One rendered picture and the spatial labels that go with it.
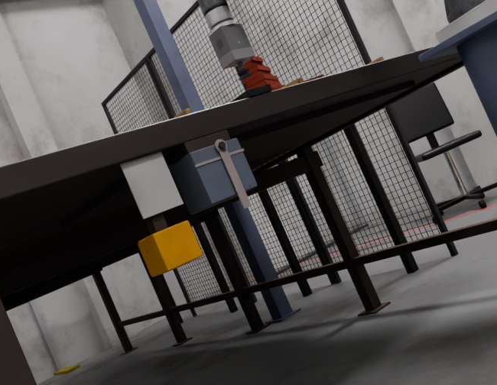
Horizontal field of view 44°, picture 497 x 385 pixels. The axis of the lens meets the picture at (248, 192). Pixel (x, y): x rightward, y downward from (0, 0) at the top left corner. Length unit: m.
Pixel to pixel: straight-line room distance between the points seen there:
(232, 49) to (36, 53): 5.74
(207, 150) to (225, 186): 0.08
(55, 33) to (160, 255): 6.50
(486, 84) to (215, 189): 0.80
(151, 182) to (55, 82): 6.08
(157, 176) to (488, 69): 0.91
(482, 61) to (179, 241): 0.93
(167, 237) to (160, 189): 0.11
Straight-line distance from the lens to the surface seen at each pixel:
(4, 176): 1.17
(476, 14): 1.72
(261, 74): 2.85
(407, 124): 5.44
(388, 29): 6.64
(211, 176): 1.32
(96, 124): 7.29
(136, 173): 1.27
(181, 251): 1.24
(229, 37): 1.79
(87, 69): 7.55
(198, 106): 3.88
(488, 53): 1.73
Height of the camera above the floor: 0.66
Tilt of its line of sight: 2 degrees up
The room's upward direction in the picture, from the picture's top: 24 degrees counter-clockwise
